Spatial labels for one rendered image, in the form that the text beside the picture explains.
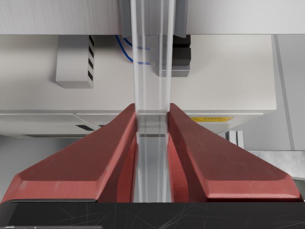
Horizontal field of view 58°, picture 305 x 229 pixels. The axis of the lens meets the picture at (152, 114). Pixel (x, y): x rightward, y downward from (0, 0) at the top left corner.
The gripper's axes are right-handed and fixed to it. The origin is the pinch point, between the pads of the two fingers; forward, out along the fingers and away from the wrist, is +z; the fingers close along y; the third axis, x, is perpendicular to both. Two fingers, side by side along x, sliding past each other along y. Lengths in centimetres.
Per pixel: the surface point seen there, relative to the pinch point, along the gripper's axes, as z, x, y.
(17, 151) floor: 68, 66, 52
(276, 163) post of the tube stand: 64, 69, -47
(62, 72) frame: 28.5, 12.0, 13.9
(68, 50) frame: 31.1, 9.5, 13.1
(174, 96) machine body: 29.8, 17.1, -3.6
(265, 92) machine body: 30.3, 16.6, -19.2
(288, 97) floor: 84, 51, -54
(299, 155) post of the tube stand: 67, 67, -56
